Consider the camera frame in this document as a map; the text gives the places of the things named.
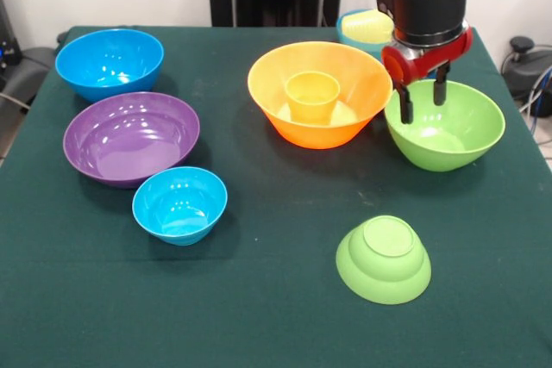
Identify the large blue bowl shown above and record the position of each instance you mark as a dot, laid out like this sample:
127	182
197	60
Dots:
108	62

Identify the purple bowl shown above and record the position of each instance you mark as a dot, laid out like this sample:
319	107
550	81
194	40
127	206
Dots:
129	139

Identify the small light blue bowl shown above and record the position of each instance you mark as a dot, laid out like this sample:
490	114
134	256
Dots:
179	208

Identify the translucent blue ridged bowl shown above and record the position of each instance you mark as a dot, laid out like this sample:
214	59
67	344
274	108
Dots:
362	47

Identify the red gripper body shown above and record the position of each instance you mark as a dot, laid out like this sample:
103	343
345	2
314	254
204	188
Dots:
414	68

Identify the black electronic device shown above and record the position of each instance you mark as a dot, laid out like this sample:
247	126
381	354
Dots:
8	49

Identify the small green bowl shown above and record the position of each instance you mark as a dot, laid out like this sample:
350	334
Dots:
384	269

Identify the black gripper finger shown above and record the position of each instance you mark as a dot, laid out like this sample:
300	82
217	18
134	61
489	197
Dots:
440	85
406	105

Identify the large green bowl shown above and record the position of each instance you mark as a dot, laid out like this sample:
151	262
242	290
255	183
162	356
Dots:
448	144

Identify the dark grey seat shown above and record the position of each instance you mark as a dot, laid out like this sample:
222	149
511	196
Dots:
34	66

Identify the large orange bowl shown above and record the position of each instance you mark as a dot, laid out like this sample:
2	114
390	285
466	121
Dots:
319	135

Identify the orange cup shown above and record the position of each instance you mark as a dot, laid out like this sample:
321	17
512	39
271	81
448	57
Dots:
312	101

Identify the dark green tablecloth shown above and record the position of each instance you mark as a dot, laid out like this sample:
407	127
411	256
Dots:
302	320

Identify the yellow cup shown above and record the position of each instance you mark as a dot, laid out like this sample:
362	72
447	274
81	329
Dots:
366	27

